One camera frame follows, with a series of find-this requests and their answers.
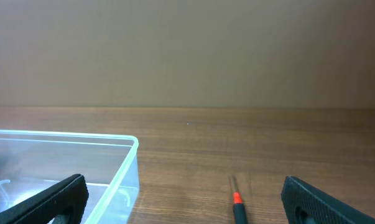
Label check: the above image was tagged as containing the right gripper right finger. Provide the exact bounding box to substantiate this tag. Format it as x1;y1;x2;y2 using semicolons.
281;176;375;224

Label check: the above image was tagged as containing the red black screwdriver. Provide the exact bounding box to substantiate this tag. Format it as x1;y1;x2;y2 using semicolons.
229;175;248;224

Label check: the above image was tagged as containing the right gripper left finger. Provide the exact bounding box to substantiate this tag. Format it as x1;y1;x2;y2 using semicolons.
0;174;89;224

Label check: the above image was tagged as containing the clear plastic container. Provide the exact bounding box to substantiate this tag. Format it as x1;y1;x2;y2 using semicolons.
0;130;139;223

